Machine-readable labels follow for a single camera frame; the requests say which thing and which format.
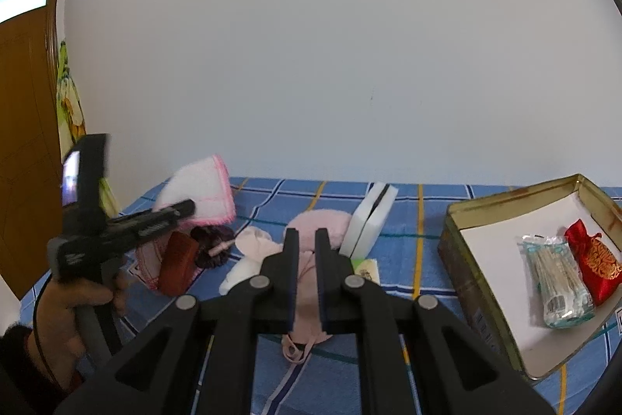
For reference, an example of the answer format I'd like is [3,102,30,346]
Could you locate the small green-white packet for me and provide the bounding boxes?
[351,257,381,284]

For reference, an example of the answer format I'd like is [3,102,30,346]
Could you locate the wooden door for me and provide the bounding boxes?
[0,0,66,299]

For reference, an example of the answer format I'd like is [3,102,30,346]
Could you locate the dark maroon scrunchie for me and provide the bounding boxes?
[190,224,235,270]

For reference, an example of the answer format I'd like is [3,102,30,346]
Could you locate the pink plush pad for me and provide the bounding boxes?
[290,210,351,255]

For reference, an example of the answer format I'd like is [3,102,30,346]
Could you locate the white paper liner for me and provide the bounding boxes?
[459,191,614,374]

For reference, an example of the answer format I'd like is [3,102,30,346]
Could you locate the pink sock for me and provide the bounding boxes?
[236,226,275,270]

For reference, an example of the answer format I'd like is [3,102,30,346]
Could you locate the white sock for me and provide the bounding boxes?
[218,257,263,296]

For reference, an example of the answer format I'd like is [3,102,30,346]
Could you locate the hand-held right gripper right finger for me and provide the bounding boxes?
[316,228,555,415]

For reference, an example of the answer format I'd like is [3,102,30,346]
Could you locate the blue plaid bedsheet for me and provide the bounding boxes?
[19,177,622,415]

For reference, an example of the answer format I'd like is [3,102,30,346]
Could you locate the person's left forearm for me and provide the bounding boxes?
[0,322,81,415]

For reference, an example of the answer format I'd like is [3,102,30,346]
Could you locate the white pink-edged towel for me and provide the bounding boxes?
[135,154,237,295]

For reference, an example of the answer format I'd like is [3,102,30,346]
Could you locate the pink face mask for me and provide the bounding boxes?
[282,250,336,367]

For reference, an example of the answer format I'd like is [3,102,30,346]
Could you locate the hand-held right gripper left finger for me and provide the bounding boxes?
[52,228,298,415]

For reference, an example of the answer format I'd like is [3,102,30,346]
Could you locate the metal tin box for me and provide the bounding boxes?
[439,174,622,381]

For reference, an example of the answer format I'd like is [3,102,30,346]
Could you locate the cartoon wall poster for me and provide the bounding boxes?
[56,40,120,219]

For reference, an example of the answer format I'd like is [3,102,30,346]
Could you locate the clear packet of cotton swabs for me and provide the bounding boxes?
[522,234,596,328]

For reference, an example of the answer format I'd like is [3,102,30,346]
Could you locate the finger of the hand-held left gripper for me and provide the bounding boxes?
[127,199,196,245]

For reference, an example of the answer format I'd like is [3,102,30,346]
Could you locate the person's left hand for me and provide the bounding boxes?
[31,271,132,391]

